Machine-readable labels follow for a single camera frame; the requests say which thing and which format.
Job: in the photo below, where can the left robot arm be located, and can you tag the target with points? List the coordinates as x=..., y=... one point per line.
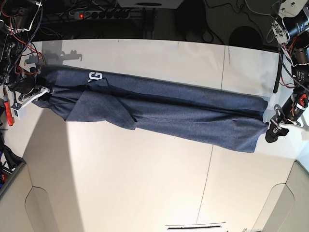
x=291, y=29

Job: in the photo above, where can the blue t-shirt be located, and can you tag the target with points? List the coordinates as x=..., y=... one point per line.
x=157, y=113

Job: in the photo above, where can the black power strip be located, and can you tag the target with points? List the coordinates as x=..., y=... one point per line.
x=114, y=14

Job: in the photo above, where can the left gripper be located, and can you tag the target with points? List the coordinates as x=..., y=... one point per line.
x=289, y=113

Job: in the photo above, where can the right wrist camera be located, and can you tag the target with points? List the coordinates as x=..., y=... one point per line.
x=20, y=113

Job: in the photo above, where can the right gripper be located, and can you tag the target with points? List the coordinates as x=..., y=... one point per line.
x=26, y=90

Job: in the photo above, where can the grey storage bin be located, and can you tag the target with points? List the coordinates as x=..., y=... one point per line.
x=10, y=166

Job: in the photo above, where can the red handled cutters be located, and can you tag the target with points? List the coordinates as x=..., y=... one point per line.
x=8, y=112

